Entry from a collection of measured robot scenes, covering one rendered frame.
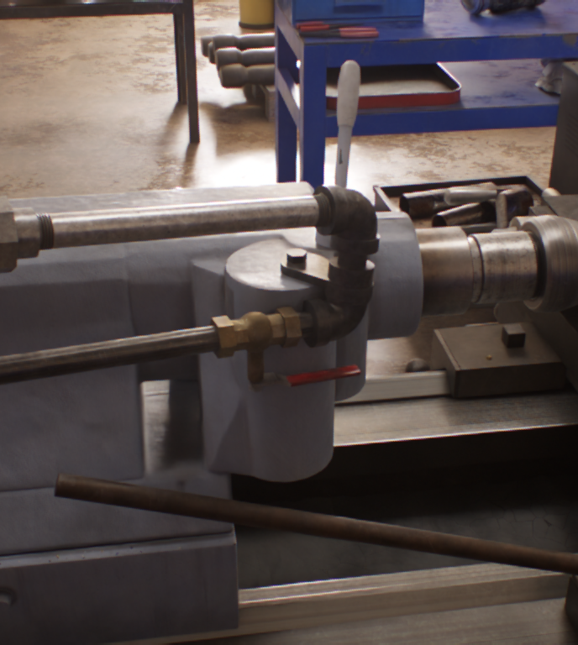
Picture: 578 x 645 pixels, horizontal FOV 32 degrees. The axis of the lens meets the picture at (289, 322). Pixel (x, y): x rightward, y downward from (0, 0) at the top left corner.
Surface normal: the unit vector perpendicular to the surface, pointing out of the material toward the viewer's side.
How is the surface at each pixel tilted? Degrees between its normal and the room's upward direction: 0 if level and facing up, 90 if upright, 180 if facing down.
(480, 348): 0
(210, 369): 79
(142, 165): 0
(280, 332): 68
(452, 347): 0
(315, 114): 90
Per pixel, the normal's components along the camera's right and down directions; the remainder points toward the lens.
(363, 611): 0.11, -0.22
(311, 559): 0.23, -0.73
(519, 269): 0.14, 0.07
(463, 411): 0.00, -0.87
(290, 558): 0.27, -0.87
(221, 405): -0.59, 0.22
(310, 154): 0.15, 0.48
